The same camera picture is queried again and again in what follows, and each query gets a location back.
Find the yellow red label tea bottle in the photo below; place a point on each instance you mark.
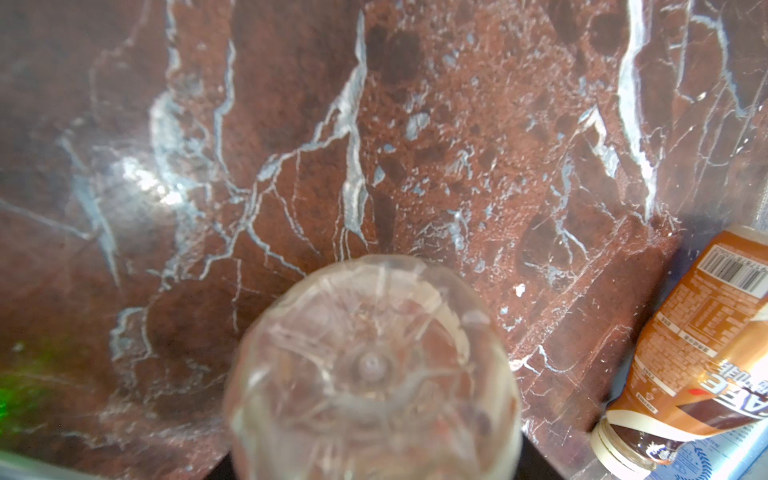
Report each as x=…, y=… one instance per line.
x=382, y=367

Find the brown Nescafe bottle upper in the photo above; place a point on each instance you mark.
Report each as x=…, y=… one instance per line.
x=700, y=365

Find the soda water bottle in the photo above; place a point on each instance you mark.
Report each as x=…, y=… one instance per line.
x=725, y=456

